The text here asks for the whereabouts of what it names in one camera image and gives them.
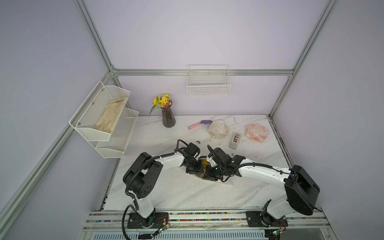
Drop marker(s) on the yellow flower bouquet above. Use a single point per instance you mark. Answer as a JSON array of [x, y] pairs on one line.
[[164, 103]]

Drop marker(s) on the white mesh lower shelf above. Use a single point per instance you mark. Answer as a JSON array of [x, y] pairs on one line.
[[116, 146]]

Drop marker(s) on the white mesh shelf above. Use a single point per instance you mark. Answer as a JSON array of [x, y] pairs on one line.
[[85, 118], [116, 146]]

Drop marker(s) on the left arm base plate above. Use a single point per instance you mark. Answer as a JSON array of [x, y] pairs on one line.
[[154, 221]]

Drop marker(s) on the clear bubble wrap sheet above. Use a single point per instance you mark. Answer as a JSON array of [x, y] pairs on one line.
[[218, 129], [256, 132]]

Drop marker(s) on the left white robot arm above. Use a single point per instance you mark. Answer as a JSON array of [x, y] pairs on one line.
[[143, 174]]

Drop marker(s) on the white wire wall basket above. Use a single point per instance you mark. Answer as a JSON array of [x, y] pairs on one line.
[[208, 81]]

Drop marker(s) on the beige folded cloth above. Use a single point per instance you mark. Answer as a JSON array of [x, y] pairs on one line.
[[110, 115]]

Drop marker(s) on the white mesh upper shelf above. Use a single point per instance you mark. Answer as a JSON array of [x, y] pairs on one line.
[[85, 118]]

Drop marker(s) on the dark yellow patterned plate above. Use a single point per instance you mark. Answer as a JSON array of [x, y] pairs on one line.
[[205, 163]]

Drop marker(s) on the pink purple scoop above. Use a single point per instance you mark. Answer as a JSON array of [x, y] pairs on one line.
[[202, 122]]

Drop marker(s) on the dark glass vase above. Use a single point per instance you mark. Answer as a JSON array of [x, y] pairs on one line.
[[168, 117]]

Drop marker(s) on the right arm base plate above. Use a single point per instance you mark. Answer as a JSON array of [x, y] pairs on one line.
[[260, 219]]

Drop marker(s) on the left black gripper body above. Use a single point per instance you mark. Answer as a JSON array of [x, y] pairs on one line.
[[193, 167]]

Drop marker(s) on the aluminium mounting rail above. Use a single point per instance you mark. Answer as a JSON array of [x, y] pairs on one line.
[[210, 220]]

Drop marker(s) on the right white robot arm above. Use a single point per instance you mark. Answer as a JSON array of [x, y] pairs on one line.
[[301, 191]]

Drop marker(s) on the grey tape dispenser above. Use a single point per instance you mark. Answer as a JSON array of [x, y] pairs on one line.
[[235, 141]]

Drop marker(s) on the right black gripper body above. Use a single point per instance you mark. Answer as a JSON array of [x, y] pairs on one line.
[[212, 172]]

